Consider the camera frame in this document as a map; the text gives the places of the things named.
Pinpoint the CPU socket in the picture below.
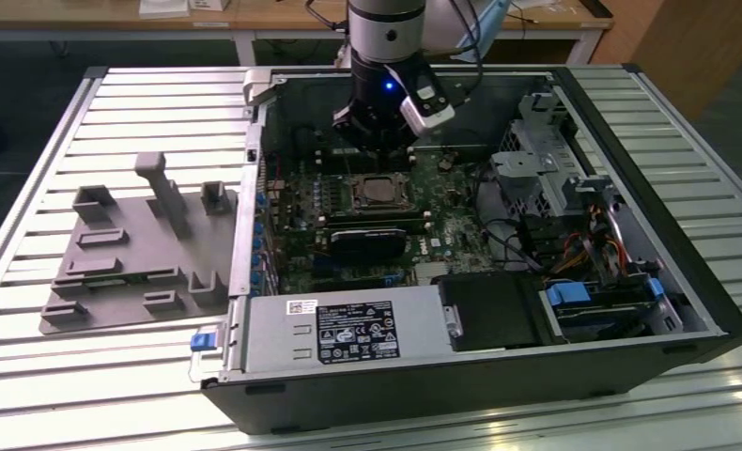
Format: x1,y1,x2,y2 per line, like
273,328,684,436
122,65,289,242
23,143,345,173
344,171,422,216

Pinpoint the yellow orange wire bundle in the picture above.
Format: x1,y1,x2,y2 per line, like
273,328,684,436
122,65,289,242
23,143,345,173
550,205,637,284

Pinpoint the black graphics card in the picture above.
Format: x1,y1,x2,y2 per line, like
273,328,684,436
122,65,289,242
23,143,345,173
322,226,410,260

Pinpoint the blue case latch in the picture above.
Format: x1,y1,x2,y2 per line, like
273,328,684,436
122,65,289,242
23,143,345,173
190,328,219,353

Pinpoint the metal socket cover frame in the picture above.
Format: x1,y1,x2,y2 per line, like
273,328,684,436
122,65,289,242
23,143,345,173
348,173,418,212

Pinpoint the grey power supply black label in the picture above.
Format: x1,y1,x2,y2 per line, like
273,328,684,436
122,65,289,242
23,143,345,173
238,288,458,373

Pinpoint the long wooden desk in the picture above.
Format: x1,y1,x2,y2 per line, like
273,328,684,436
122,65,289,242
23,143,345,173
0,0,616,67

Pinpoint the grey metal drive cage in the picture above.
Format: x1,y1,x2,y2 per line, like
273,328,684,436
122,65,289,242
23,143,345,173
488,90,631,218

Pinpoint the black open PC case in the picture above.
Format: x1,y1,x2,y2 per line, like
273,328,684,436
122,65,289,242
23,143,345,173
198,64,742,436

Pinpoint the small silver heat sink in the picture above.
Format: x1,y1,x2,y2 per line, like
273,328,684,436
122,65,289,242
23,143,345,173
414,261,449,284

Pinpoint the green RAM stick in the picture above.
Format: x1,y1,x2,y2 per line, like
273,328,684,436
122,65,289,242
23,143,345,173
82,276,154,287

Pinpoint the grey parts rack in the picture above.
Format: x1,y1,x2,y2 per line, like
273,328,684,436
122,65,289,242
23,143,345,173
38,152,248,336

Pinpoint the green motherboard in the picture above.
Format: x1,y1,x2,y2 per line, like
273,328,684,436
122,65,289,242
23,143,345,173
262,148,500,296

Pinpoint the black looped cable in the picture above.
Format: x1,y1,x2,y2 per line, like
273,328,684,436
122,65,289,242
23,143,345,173
480,219,544,274

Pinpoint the blue disk carrier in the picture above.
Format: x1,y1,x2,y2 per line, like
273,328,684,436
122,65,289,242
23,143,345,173
545,280,593,310

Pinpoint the silver white wrist camera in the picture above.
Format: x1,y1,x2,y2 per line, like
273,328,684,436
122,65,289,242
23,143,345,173
398,76,458,138

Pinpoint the brown wooden cabinet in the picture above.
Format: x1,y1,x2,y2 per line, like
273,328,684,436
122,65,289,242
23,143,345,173
589,0,742,122

